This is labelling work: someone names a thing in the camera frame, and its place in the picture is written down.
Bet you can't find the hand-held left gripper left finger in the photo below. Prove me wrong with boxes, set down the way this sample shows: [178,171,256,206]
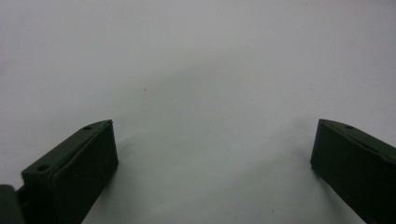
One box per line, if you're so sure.
[20,119,120,224]

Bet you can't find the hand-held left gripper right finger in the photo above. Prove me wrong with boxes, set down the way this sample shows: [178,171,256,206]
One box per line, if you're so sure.
[310,119,396,224]

